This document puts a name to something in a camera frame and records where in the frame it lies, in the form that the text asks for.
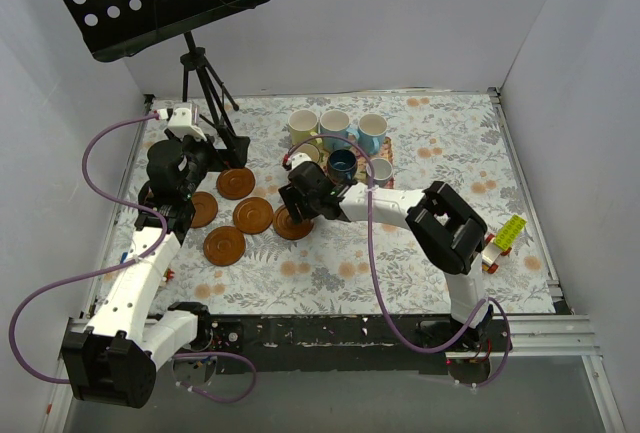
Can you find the grey-blue small mug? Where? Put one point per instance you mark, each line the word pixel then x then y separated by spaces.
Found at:
pixel 383 171

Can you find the lime green toy brick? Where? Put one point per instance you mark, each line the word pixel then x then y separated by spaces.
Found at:
pixel 506 236

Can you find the brown wooden coaster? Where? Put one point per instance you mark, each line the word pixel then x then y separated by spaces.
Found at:
pixel 286 228
pixel 253 215
pixel 206 209
pixel 235 184
pixel 224 246

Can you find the cream mug with black handle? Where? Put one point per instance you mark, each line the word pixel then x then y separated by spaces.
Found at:
pixel 310 150

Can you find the floral tablecloth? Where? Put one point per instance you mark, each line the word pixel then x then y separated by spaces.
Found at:
pixel 452 139

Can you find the small colourful toy pieces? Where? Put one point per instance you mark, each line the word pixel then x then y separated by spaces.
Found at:
pixel 168 276

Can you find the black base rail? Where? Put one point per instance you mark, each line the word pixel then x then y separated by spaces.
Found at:
pixel 340 359

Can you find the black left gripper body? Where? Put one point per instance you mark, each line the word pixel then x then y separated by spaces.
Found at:
pixel 201 151

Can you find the light blue mug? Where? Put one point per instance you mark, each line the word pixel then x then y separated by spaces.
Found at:
pixel 336 125

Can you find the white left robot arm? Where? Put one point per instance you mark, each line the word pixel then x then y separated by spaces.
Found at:
pixel 116 357

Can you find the blue mug with white interior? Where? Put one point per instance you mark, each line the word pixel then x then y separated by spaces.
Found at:
pixel 372 130

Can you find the dark blue glazed mug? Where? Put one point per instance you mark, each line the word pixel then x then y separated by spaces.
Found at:
pixel 342 166

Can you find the floral serving tray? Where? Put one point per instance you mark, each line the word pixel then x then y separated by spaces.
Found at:
pixel 361 175

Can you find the toy car with red wheels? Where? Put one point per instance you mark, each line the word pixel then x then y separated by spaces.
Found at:
pixel 491 253

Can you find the yellow-green mug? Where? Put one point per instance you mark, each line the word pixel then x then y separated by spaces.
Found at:
pixel 304 124

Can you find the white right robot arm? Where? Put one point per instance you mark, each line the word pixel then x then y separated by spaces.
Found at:
pixel 450 233

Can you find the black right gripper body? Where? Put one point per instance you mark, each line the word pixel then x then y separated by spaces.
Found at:
pixel 293 201

